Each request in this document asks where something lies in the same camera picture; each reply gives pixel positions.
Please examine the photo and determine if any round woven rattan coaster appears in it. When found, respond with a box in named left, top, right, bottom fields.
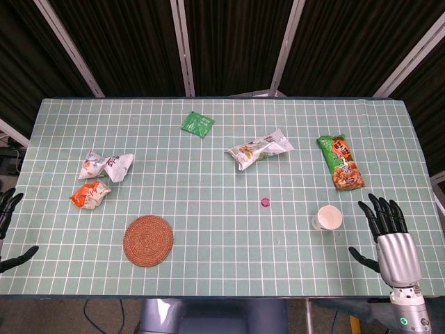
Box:
left=123, top=214, right=175, bottom=267

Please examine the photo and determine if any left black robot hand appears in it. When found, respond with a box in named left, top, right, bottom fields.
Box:
left=0, top=187, right=40, bottom=274

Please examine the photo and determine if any white screen frame post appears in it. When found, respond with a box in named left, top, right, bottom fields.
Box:
left=270, top=0, right=307, bottom=97
left=169, top=0, right=196, bottom=97
left=372, top=19, right=445, bottom=97
left=33, top=0, right=106, bottom=97

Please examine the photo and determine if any blue floor cable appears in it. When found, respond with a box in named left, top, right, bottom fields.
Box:
left=118, top=299, right=127, bottom=334

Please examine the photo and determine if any black floor cable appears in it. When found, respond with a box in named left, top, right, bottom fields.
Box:
left=82, top=299, right=104, bottom=334

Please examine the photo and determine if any small green sachet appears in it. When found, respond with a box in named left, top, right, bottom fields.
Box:
left=180, top=111, right=216, bottom=138

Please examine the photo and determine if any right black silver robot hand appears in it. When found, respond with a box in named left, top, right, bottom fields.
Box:
left=348, top=193, right=423, bottom=287

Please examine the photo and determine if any green grid tablecloth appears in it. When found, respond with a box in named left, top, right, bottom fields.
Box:
left=0, top=97, right=441, bottom=297

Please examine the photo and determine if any green snack bag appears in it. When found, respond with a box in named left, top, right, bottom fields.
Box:
left=316, top=134, right=366, bottom=191

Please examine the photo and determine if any white green crumpled snack wrapper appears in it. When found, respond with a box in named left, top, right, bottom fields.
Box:
left=224, top=128, right=292, bottom=171

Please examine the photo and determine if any orange white crumpled snack bag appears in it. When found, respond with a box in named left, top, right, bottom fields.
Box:
left=69, top=180, right=112, bottom=210

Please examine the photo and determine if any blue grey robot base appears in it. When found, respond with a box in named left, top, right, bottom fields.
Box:
left=138, top=298, right=289, bottom=334

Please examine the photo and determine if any white paper cup leaf print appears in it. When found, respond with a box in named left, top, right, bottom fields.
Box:
left=311, top=205, right=343, bottom=233

